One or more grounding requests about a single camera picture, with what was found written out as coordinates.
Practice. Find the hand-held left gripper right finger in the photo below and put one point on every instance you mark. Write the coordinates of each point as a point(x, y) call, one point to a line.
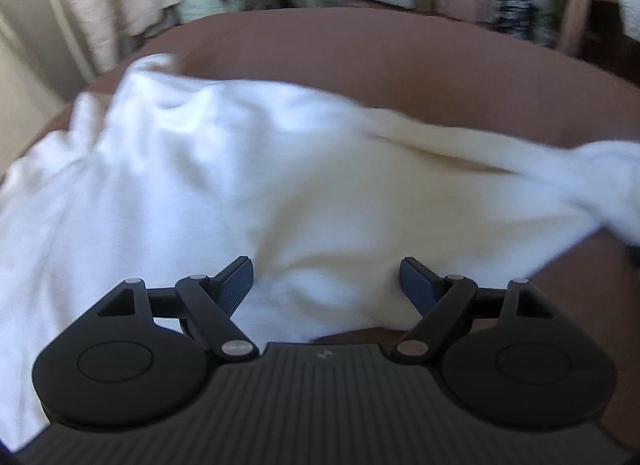
point(415, 279)

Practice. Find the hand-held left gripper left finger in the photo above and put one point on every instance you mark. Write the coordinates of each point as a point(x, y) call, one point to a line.
point(236, 284)

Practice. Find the white garment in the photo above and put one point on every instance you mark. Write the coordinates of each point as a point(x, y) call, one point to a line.
point(210, 185)

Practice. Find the striped clothing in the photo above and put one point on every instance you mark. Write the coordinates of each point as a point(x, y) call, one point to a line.
point(514, 15)

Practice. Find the pink hanging cloth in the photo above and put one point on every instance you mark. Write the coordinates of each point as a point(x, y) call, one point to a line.
point(575, 10)

